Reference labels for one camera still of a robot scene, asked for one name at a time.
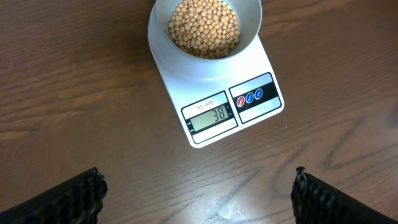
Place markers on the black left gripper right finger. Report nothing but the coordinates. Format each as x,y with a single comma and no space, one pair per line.
316,202

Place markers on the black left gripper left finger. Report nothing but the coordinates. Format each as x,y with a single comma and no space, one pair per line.
77,200

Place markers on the white digital kitchen scale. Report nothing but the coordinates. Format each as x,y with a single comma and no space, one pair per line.
216,98

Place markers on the grey round bowl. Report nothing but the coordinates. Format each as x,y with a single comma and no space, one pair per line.
249,15

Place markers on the soybeans in bowl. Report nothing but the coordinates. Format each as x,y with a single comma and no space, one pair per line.
207,29

